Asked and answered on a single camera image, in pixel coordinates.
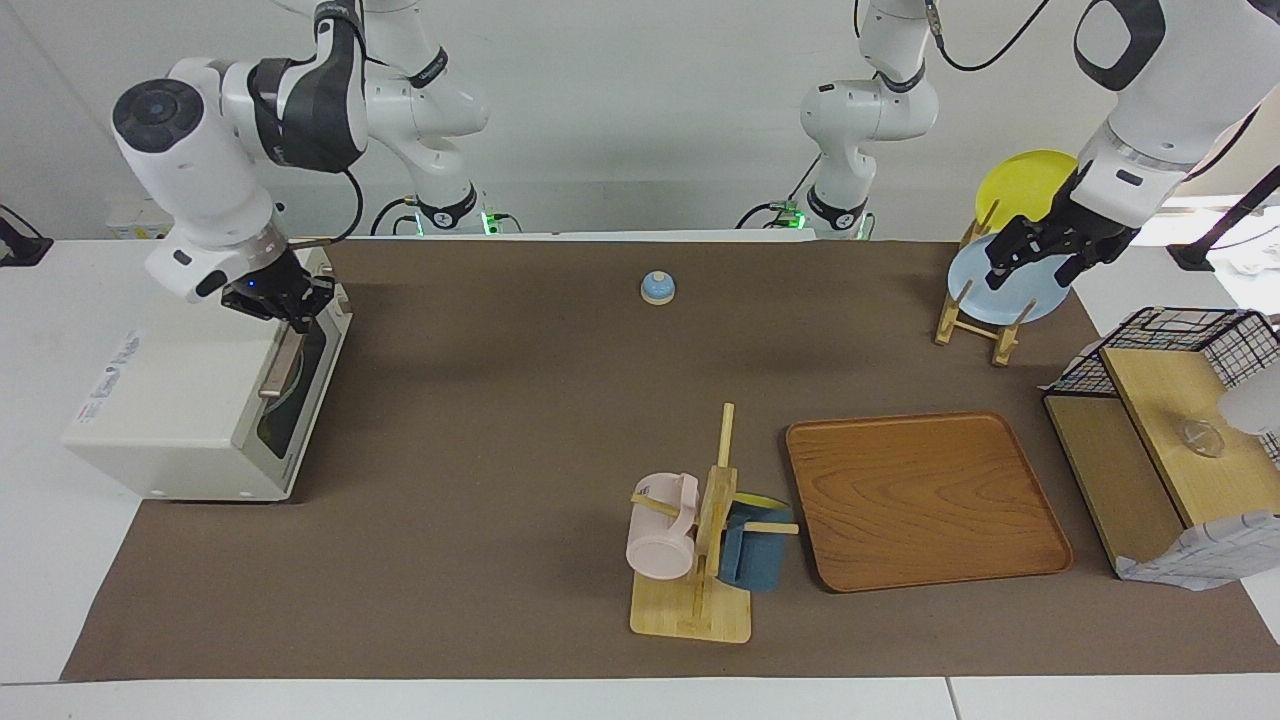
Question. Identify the white crumpled cloth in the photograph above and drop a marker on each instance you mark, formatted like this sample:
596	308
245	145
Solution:
1245	262

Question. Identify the wooden shelf box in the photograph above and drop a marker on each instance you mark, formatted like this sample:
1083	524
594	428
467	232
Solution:
1120	480

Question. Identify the white rounded object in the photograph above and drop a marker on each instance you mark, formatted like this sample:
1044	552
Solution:
1255	405

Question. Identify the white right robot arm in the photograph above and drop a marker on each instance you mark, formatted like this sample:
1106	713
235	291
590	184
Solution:
200	160

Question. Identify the clear glass cup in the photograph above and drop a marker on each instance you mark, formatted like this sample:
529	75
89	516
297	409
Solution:
1204	438

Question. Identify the wooden plate rack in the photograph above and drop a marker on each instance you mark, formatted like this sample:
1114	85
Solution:
1003	345

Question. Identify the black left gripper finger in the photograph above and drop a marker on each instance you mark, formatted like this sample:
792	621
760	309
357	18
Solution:
1010	260
1078	266

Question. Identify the wooden mug rack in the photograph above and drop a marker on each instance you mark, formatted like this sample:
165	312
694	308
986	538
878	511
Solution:
690	610

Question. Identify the black camera stand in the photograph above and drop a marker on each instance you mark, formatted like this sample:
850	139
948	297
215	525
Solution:
1225	225

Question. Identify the black clamp mount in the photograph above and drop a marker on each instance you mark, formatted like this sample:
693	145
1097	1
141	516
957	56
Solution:
22	248

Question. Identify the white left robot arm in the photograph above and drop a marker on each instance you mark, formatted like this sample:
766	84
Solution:
1170	90

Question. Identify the brown wooden tray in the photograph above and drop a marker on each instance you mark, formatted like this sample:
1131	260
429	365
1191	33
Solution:
925	500

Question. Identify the white power box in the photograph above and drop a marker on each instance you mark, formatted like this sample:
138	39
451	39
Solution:
130	225

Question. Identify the small blue call bell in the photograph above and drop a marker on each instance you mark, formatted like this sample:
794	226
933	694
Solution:
658	290

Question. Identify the white toaster oven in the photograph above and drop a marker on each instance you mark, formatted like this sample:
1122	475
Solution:
170	400

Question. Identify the blue mug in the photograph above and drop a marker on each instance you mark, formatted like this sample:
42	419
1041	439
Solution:
755	560

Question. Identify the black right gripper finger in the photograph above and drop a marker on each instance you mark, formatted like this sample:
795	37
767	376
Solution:
323	292
303	320

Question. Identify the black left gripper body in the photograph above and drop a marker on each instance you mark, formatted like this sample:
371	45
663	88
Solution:
1080	225

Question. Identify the light blue plate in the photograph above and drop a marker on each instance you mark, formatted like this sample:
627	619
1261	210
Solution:
975	290

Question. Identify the white checked cloth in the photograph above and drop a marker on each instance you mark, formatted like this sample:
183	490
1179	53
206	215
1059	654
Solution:
1215	555

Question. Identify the pink mug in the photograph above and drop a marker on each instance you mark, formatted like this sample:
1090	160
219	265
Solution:
660	540

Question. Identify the yellow plate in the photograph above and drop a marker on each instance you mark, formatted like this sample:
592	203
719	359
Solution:
1025	185

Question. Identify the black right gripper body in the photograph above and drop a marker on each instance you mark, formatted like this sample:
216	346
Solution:
268	285

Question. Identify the brown table mat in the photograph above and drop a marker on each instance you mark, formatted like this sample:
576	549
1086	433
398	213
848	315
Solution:
480	480

